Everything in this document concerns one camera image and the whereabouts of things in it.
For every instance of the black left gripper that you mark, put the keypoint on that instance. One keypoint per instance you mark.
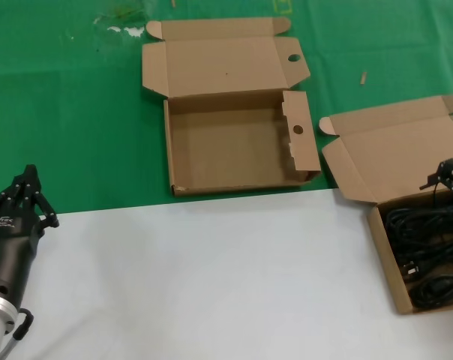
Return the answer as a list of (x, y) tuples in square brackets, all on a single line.
[(11, 247)]

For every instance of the open plain cardboard box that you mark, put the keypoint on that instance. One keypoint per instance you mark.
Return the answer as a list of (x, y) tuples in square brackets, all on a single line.
[(380, 150)]

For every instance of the open cardboard box with holes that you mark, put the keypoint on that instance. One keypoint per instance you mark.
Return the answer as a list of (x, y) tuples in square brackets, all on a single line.
[(230, 150)]

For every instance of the green table mat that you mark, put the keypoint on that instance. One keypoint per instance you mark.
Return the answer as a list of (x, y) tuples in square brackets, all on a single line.
[(61, 112)]

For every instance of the small wooden stick scrap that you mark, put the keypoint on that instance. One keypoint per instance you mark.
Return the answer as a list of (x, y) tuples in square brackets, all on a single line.
[(363, 78)]

